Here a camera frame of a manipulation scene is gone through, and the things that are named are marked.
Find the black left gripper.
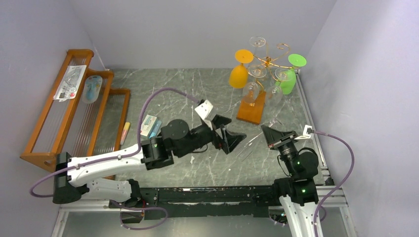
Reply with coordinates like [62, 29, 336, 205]
[177, 116, 247, 159]

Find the clear wine glass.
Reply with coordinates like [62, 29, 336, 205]
[236, 117, 284, 161]
[265, 68, 294, 107]
[242, 65, 267, 106]

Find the green plastic wine glass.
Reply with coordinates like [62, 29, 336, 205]
[275, 54, 307, 95]

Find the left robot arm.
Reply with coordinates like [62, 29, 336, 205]
[53, 115, 246, 207]

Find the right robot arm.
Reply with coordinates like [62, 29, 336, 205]
[261, 125, 323, 237]

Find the yellow plastic wine glass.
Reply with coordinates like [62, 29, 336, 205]
[229, 49, 253, 89]

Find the blue marker pen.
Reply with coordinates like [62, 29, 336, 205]
[149, 120, 162, 138]

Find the small white blue box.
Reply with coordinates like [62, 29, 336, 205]
[140, 115, 158, 137]

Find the yellow pink marker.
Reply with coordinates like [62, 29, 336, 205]
[120, 122, 130, 146]

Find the light blue packaged item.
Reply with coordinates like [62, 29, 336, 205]
[82, 75, 103, 104]

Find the wooden tiered shelf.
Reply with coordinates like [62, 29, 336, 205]
[20, 49, 130, 172]

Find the white packaged item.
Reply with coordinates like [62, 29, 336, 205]
[53, 65, 87, 102]

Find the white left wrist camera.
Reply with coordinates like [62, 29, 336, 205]
[194, 100, 216, 130]

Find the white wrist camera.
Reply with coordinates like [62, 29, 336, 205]
[295, 124, 315, 140]
[194, 100, 216, 130]

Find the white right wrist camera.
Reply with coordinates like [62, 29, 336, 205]
[295, 124, 315, 140]

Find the gold wire rack wooden base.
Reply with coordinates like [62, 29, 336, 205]
[236, 42, 292, 125]

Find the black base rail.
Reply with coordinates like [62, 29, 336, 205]
[121, 185, 281, 220]

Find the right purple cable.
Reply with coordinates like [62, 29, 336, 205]
[271, 130, 355, 237]

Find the purple cable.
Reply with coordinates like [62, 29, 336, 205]
[271, 130, 355, 237]
[30, 87, 200, 231]

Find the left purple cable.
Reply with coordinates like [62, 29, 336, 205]
[30, 87, 200, 231]

